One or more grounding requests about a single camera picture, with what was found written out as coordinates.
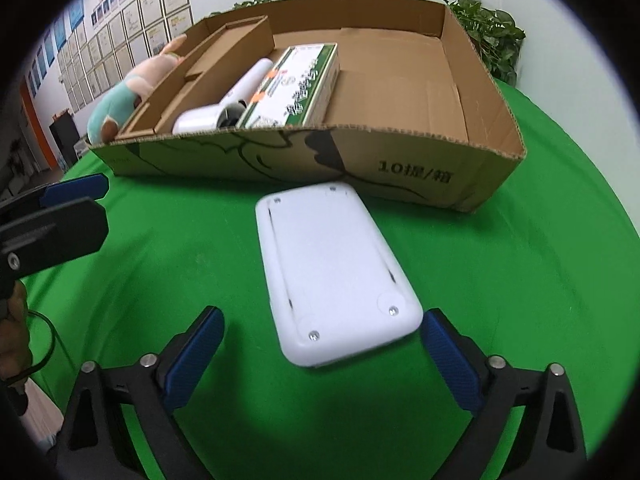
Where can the potted green plant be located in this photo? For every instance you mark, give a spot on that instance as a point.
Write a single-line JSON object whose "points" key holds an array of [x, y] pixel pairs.
{"points": [[495, 35], [239, 5]]}

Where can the green white medicine box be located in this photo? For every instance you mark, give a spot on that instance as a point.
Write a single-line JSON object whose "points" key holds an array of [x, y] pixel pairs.
{"points": [[297, 91]]}

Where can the framed certificates on wall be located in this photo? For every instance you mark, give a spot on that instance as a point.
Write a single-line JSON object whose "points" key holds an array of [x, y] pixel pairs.
{"points": [[90, 61]]}

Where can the right potted green plant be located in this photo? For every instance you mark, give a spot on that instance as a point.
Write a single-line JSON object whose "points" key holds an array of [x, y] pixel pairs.
{"points": [[495, 35]]}

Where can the person's left hand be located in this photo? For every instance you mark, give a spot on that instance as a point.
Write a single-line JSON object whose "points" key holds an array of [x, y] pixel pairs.
{"points": [[15, 355]]}

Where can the white handheld hair dryer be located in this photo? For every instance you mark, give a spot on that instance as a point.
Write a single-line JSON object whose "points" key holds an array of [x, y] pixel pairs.
{"points": [[229, 110]]}

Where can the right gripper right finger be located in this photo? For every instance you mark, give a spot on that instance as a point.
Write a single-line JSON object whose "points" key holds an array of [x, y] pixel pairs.
{"points": [[549, 443]]}

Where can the left potted green plant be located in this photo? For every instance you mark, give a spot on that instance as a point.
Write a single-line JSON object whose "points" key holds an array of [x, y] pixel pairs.
{"points": [[239, 5]]}

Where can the pink pig plush toy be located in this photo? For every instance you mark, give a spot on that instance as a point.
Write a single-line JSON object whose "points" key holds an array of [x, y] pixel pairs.
{"points": [[121, 101]]}

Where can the black cabinet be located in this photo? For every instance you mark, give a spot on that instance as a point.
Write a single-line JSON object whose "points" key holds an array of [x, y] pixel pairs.
{"points": [[65, 134]]}

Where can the green tablecloth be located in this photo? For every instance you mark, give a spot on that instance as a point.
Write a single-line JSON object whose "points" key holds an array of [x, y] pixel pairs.
{"points": [[546, 271]]}

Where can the large shallow cardboard tray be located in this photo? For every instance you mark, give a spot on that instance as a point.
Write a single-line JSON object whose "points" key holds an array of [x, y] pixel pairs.
{"points": [[414, 114]]}

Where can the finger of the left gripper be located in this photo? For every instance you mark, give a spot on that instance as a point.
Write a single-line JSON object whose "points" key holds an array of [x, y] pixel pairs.
{"points": [[94, 186], [51, 237]]}

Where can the long narrow cardboard box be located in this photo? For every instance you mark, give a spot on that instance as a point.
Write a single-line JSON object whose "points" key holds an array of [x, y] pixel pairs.
{"points": [[215, 56]]}

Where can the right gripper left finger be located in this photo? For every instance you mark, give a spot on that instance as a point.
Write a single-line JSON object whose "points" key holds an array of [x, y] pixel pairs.
{"points": [[94, 441]]}

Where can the white plastic device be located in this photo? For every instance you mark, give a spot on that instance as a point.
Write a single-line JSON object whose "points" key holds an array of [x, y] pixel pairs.
{"points": [[335, 287]]}

